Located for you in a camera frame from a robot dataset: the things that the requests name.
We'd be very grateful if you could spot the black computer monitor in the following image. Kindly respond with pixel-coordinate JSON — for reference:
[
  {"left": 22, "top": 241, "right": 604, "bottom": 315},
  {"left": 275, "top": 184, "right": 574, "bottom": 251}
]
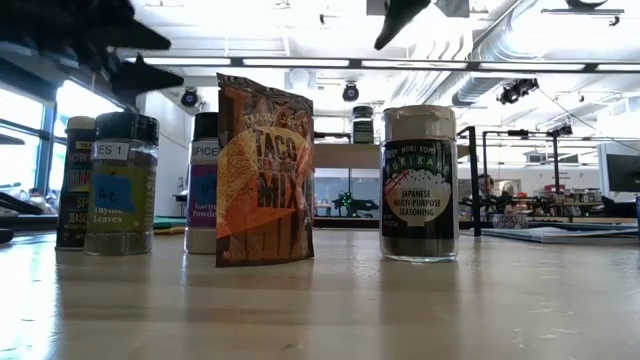
[{"left": 604, "top": 153, "right": 640, "bottom": 194}]

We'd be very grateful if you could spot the overhead LED light bar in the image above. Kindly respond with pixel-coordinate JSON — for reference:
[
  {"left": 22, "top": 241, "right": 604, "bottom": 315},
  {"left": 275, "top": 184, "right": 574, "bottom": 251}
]
[{"left": 124, "top": 56, "right": 640, "bottom": 72}]

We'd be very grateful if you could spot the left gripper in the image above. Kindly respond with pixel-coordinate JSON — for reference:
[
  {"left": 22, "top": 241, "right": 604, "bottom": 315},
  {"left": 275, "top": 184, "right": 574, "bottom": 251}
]
[{"left": 0, "top": 0, "right": 185, "bottom": 97}]

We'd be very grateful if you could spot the dark machine with green lights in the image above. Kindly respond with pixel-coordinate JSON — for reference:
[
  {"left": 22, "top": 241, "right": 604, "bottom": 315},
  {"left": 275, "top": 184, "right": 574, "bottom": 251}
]
[{"left": 332, "top": 191, "right": 380, "bottom": 219}]

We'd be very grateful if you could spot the tan-lidded furikake seasoning jar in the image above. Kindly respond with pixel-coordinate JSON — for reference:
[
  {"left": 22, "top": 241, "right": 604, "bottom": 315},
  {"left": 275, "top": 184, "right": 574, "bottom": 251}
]
[{"left": 378, "top": 104, "right": 460, "bottom": 264}]

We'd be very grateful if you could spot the black-lidded thyme leaves jar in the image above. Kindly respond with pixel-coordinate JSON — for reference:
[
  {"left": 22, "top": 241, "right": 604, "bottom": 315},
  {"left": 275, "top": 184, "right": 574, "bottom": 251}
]
[{"left": 83, "top": 111, "right": 160, "bottom": 257}]

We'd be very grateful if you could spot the teal cloth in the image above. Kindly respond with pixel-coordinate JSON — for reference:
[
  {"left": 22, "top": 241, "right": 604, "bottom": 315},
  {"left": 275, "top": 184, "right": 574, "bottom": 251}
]
[{"left": 152, "top": 215, "right": 188, "bottom": 236}]

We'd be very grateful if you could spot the orange taco seasoning packet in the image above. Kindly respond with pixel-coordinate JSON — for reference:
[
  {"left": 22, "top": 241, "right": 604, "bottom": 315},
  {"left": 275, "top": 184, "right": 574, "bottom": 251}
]
[{"left": 215, "top": 72, "right": 316, "bottom": 268}]

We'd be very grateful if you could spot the black-lidded garlic powder jar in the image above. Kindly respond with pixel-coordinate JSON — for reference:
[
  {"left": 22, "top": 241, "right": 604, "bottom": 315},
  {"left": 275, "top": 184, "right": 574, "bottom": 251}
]
[{"left": 183, "top": 111, "right": 221, "bottom": 255}]

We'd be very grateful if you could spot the black metal stand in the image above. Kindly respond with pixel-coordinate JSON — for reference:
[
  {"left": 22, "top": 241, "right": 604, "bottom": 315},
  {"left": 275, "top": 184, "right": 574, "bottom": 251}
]
[{"left": 481, "top": 128, "right": 562, "bottom": 222}]

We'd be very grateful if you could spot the yellow-lidded seasoning jar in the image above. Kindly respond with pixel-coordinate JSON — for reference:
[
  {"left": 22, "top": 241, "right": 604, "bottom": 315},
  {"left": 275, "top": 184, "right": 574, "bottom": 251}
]
[{"left": 55, "top": 115, "right": 97, "bottom": 251}]

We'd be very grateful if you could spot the green-lidded herb jar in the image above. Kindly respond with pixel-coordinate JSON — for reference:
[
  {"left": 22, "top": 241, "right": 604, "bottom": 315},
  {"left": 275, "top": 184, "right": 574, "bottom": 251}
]
[{"left": 351, "top": 104, "right": 376, "bottom": 146}]

